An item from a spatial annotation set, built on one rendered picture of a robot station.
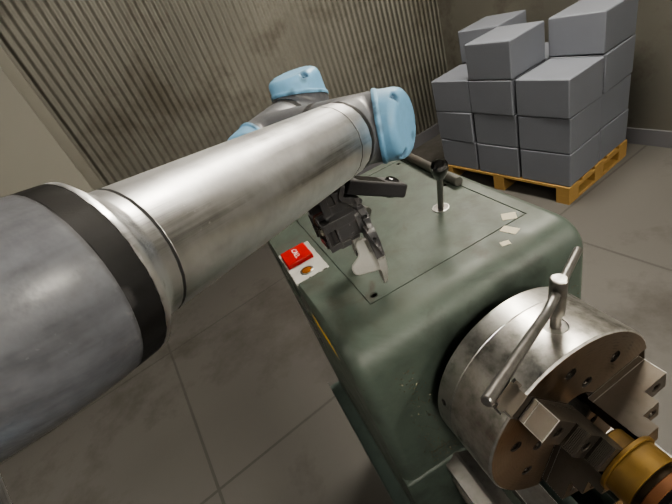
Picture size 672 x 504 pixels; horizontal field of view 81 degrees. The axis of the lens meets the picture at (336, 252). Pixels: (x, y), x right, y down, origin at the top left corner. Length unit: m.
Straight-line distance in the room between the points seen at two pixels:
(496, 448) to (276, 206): 0.49
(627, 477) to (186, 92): 3.18
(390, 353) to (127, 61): 2.91
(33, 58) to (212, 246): 3.06
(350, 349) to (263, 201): 0.42
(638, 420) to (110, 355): 0.66
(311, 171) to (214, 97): 3.08
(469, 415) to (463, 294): 0.18
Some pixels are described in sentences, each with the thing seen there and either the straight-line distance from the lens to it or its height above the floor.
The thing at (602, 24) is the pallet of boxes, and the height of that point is 1.01.
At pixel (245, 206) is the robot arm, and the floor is 1.63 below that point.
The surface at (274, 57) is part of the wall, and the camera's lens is 3.54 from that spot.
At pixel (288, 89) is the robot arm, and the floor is 1.62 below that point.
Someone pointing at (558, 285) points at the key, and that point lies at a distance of 0.58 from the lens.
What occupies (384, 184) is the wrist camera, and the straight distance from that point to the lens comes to 0.66.
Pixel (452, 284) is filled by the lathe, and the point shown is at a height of 1.25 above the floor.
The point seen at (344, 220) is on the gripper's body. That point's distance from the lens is 0.63.
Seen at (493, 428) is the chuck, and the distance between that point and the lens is 0.63.
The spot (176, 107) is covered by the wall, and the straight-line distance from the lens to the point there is 3.30.
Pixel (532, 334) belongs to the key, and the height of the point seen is 1.33.
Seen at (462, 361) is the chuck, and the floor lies 1.20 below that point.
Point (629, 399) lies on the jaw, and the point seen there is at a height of 1.11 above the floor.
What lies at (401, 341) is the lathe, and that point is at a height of 1.23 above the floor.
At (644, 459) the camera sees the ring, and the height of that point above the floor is 1.12.
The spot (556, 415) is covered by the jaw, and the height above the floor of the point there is 1.19.
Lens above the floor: 1.72
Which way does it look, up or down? 33 degrees down
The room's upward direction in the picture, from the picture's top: 22 degrees counter-clockwise
